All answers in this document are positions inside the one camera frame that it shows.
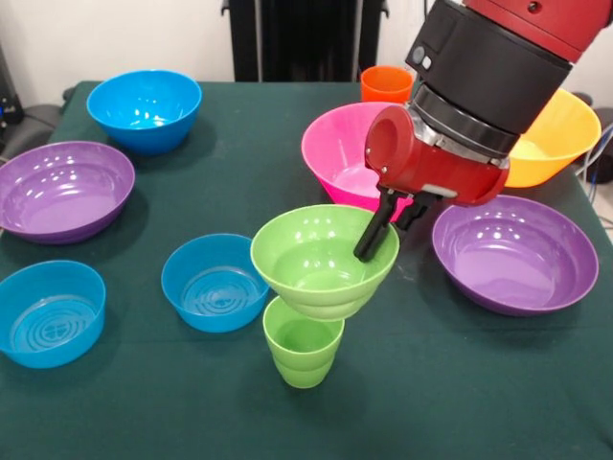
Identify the deep smooth blue bowl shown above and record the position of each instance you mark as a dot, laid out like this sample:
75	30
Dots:
143	100

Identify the pink bowl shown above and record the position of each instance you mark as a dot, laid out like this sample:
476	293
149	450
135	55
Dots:
335	144

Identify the yellow-orange bowl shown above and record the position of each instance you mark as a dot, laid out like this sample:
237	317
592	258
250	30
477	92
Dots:
560	144

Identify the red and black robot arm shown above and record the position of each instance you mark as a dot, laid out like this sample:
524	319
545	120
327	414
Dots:
493	72

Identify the blue bowl with ringed bottom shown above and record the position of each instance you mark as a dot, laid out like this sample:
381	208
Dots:
206	287
48	311

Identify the dark green tablecloth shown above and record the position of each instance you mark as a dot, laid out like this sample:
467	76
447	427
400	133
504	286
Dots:
431	383

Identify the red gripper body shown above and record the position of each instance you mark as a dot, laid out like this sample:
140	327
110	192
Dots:
431	167

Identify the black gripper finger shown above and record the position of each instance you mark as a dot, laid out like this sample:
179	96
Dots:
414	208
376	230

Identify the black rounded seat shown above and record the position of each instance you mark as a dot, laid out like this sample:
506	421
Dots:
38	124

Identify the green cup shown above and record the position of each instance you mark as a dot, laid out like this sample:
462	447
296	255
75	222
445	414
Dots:
304	354

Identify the orange cup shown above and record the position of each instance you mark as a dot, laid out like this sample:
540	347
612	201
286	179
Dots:
383	88

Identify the small green bowl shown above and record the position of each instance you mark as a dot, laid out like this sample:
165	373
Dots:
306	268

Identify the black equipment rack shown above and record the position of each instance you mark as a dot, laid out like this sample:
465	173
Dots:
9	110

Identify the purple bowl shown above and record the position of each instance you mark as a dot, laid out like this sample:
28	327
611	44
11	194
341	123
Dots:
512	259
62	191

